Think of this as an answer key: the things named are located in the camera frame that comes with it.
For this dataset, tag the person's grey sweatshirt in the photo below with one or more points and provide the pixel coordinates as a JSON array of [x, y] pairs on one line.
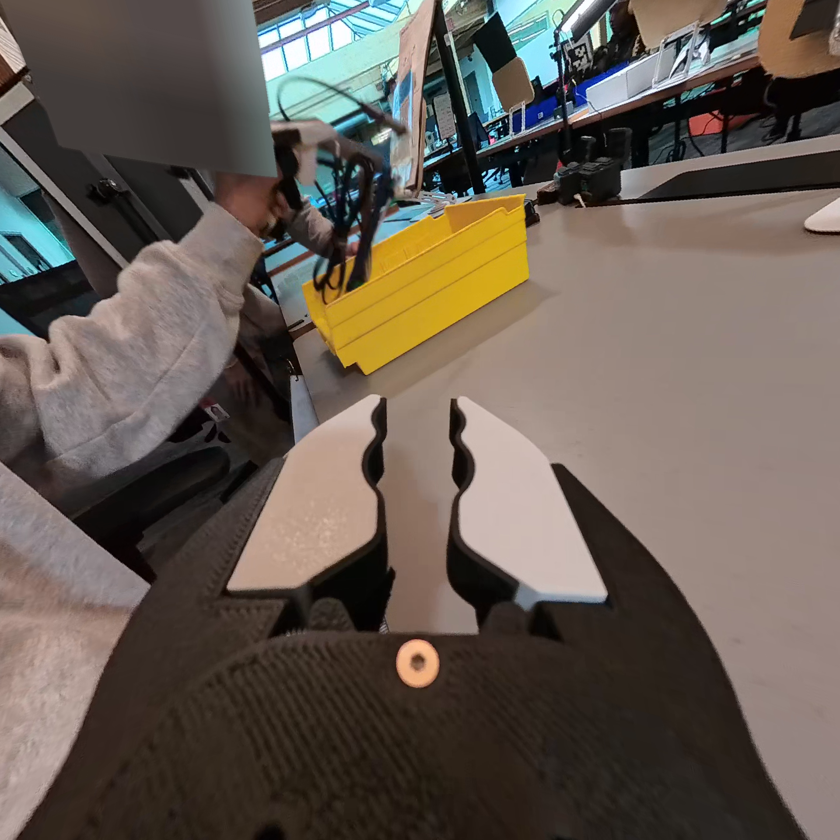
[[46, 623]]

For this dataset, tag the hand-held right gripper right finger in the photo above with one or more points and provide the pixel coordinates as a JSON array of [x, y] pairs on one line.
[[525, 518]]

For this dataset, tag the printed tag marker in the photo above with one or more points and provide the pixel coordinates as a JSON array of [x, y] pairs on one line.
[[581, 50]]

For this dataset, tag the person's left forearm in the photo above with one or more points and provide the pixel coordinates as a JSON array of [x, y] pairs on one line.
[[144, 328]]

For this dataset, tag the black metal post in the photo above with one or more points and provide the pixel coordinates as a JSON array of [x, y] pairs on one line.
[[459, 98]]

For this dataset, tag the yellow plastic bin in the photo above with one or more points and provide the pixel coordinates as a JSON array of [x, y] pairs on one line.
[[426, 282]]

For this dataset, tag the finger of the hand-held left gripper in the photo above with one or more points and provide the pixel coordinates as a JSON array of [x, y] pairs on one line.
[[308, 133]]

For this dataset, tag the black clamp knob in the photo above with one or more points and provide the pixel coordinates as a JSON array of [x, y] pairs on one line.
[[106, 190]]

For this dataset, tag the white cardboard boxes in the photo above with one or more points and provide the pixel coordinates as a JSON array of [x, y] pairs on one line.
[[620, 85]]

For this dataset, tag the person's left hand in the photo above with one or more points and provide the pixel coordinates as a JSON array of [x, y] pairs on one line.
[[253, 197]]

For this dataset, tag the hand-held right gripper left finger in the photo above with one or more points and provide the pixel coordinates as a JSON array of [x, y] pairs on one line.
[[308, 512]]

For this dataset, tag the black desk mat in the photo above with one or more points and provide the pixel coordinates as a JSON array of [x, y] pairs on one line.
[[741, 174]]

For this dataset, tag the black clamp device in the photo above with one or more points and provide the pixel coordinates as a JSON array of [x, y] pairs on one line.
[[587, 180]]

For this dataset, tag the brown cardboard panel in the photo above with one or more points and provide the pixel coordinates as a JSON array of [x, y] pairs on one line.
[[415, 85]]

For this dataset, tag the white computer mouse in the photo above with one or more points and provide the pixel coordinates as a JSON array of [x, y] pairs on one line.
[[825, 218]]

